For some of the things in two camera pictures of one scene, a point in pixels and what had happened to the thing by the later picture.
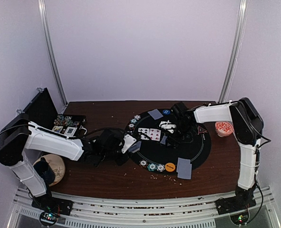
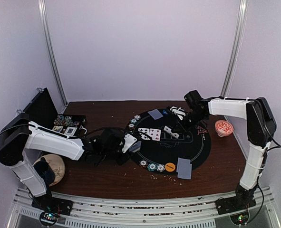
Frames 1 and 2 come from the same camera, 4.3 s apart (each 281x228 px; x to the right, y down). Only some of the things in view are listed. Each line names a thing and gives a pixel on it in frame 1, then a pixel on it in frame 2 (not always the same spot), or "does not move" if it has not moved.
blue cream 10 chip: [160, 167] does not move
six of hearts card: [155, 134] does not move
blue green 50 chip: [151, 166] does not move
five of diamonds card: [163, 139] → [169, 130]
